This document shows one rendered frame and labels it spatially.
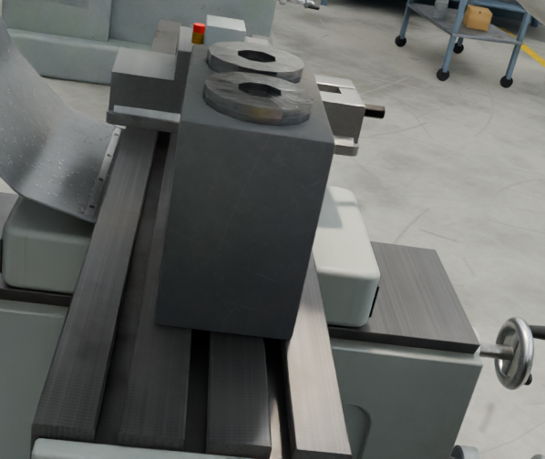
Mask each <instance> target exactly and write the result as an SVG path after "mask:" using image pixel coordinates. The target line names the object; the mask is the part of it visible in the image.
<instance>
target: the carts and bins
mask: <svg viewBox="0 0 545 459"><path fill-rule="evenodd" d="M448 1H449V0H436V2H435V5H434V6H432V5H419V4H413V2H414V0H408V1H407V3H406V11H405V15H404V19H403V23H402V26H401V30H400V34H399V36H397V37H396V39H395V43H396V45H397V46H399V47H401V46H404V45H405V44H406V38H405V34H406V28H407V24H408V20H409V17H410V13H411V9H413V10H414V11H416V12H417V13H419V14H420V15H421V16H423V17H424V18H425V19H427V20H428V21H430V22H431V23H433V24H434V25H436V26H438V27H439V28H441V29H442V30H444V31H445V32H447V33H448V34H450V38H449V42H448V45H447V51H446V54H445V58H444V61H443V65H442V67H441V68H440V69H439V70H438V71H437V78H438V79H439V80H440V81H446V80H447V79H448V78H449V71H448V66H449V63H450V59H451V56H452V53H453V52H454V53H456V54H460V53H461V52H462V51H463V49H464V46H463V45H462V43H463V39H464V38H469V39H477V40H484V41H491V42H499V43H506V44H513V45H515V46H514V48H513V51H512V54H511V58H510V61H509V65H508V68H507V71H506V75H505V76H503V77H502V78H501V79H500V85H501V86H502V87H505V88H508V87H510V86H511V85H512V83H513V79H512V77H511V76H512V73H513V70H514V67H515V65H516V62H517V58H518V55H519V51H520V48H521V46H522V45H523V39H524V36H525V33H526V30H527V27H528V24H529V21H530V17H531V15H530V14H529V13H528V12H527V11H525V14H524V16H523V19H522V23H521V26H520V29H519V33H518V36H517V38H515V37H514V36H511V35H510V34H508V33H506V32H504V31H503V30H501V29H499V28H498V27H496V26H494V25H492V24H491V23H490V21H491V17H492V13H491V12H490V11H489V10H488V8H484V7H479V6H474V1H475V0H468V5H467V9H466V11H465V7H466V4H467V0H460V2H459V6H458V9H452V8H447V6H448ZM457 37H458V40H457ZM456 40H457V42H456Z"/></svg>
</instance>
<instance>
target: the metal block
mask: <svg viewBox="0 0 545 459"><path fill-rule="evenodd" d="M245 36H246V29H245V24H244V21H243V20H239V19H233V18H227V17H221V16H216V15H207V19H206V26H205V33H204V45H205V46H211V45H212V44H215V43H220V42H235V41H238V42H244V41H245Z"/></svg>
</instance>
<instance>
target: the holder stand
mask: <svg viewBox="0 0 545 459"><path fill-rule="evenodd" d="M334 150H335V142H334V136H333V133H332V130H331V128H330V124H329V121H328V118H327V115H326V112H325V109H324V103H323V100H322V98H321V95H320V91H319V88H318V86H317V82H316V79H315V76H314V71H313V68H312V65H311V64H310V63H309V62H304V61H302V60H301V59H300V58H299V57H297V56H295V55H293V54H291V53H289V52H286V51H283V50H281V49H278V48H275V47H272V46H264V45H260V44H254V43H246V42H238V41H235V42H220V43H215V44H212V45H211V46H202V45H193V47H192V49H191V55H190V64H189V70H188V75H187V81H186V86H185V92H184V98H183V102H182V108H181V113H180V123H179V131H178V138H177V146H176V152H175V159H174V167H173V174H172V181H171V188H170V202H169V209H168V216H167V223H166V230H165V238H164V245H163V252H162V259H161V266H160V274H159V287H158V294H157V301H156V309H155V315H154V322H155V323H156V324H158V325H164V326H172V327H180V328H188V329H195V330H203V331H211V332H226V333H233V334H240V335H249V336H256V337H264V338H272V339H280V340H287V341H288V340H291V339H292V337H293V331H294V326H295V323H296V319H297V314H298V311H299V306H300V302H301V298H302V294H303V286H304V283H305V278H306V274H307V271H308V266H309V262H310V258H311V254H312V249H313V245H314V238H315V234H316V230H317V226H318V221H319V218H320V214H321V209H322V206H323V201H324V193H325V190H326V186H327V181H328V178H329V173H330V169H331V166H332V161H333V157H334Z"/></svg>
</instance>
